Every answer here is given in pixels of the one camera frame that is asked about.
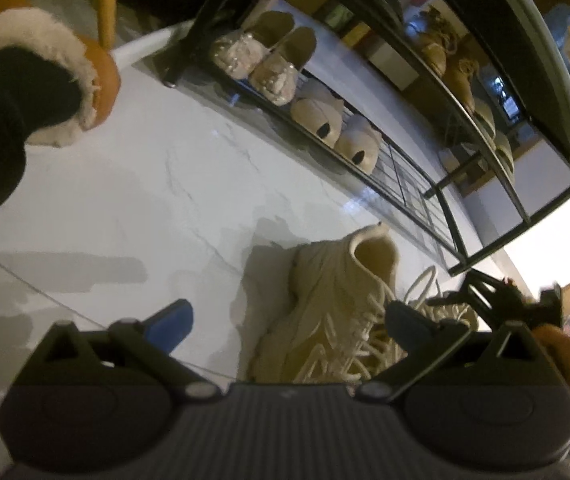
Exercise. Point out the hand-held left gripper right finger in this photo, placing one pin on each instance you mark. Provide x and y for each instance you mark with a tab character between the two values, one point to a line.
405	322

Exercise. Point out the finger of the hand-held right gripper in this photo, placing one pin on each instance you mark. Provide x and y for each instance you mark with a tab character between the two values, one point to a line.
487	282
447	301

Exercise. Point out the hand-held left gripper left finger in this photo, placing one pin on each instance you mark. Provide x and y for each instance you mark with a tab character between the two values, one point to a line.
172	322

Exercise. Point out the black metal shoe rack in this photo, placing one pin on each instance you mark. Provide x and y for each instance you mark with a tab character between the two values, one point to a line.
490	35

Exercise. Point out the white embroidered pearl shoe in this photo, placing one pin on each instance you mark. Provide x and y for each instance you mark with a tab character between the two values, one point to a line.
245	45
280	70

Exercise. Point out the person's right fur-lined slipper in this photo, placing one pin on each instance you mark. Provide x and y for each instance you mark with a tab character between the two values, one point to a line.
560	347

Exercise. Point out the person's fur-lined slipper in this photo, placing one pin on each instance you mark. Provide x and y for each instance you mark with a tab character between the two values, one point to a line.
40	30
560	347

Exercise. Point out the tan lace-up shoe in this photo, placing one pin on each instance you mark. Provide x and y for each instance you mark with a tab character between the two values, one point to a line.
462	87
432	45

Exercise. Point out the white bar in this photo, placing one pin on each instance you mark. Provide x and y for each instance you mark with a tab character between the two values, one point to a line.
150	47

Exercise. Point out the pale green container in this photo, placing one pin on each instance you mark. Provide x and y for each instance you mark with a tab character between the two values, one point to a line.
337	15

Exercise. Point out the person's left fur-lined slipper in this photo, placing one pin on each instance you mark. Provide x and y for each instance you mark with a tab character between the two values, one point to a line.
40	30

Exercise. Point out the yellow wooden leg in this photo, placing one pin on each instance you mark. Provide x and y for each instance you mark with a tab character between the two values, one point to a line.
107	5

